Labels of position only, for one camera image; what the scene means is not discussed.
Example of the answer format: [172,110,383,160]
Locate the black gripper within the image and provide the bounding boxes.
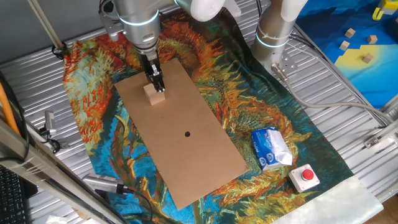
[137,51,166,94]

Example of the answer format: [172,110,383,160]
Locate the small light wooden block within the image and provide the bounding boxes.
[143,82,166,106]

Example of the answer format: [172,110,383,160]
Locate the yellow green toy block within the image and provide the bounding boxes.
[381,0,398,16]

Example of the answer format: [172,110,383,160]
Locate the brown cardboard sheet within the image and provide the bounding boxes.
[114,57,250,212]

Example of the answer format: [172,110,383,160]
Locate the colourful sunflower painting cloth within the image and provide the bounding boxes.
[62,7,385,224]

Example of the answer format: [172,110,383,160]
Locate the black rod clamp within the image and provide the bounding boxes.
[51,42,68,60]

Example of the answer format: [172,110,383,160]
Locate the thin grey metal rod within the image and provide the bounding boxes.
[27,0,65,50]

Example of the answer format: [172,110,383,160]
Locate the blue white tissue pack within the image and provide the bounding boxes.
[251,126,294,172]

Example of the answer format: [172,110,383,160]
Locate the grey box red stop button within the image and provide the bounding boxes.
[288,164,321,194]

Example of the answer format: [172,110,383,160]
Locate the black keyboard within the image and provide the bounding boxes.
[0,166,29,224]

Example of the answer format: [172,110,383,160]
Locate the blue yellow play mat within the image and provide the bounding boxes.
[295,0,398,110]

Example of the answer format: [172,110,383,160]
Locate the yellow hook-shaped toy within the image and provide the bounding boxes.
[372,6,385,22]

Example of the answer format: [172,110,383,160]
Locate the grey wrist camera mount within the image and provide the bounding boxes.
[98,0,127,43]

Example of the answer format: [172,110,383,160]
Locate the small grey mounted camera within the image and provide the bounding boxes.
[39,110,69,155]

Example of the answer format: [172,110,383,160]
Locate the silver camera with lens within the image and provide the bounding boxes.
[81,173,128,195]

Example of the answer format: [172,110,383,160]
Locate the black camera cable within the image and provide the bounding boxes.
[123,185,155,224]

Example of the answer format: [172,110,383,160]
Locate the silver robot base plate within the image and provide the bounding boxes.
[269,49,299,79]

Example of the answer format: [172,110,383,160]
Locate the thick black cable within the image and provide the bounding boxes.
[0,71,31,164]

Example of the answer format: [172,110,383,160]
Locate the aluminium frame bar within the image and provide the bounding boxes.
[0,119,125,224]

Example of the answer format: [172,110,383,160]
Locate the orange cable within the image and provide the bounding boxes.
[0,82,21,136]

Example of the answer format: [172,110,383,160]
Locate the thick grey robot cable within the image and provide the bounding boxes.
[271,63,396,124]

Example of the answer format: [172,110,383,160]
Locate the short aluminium profile bracket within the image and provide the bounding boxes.
[363,118,398,149]

